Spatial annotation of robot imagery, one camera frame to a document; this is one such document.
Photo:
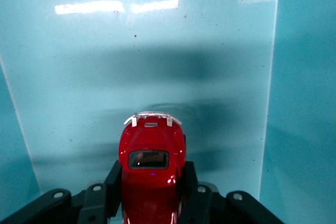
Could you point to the blue plastic box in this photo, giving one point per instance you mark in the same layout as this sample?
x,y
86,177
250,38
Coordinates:
x,y
157,51

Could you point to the red beetle toy car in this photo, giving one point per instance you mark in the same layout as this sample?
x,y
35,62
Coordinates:
x,y
151,190

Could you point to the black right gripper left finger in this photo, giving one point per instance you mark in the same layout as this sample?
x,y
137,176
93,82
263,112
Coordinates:
x,y
92,205

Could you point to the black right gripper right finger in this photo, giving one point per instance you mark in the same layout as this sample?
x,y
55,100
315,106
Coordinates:
x,y
210,208

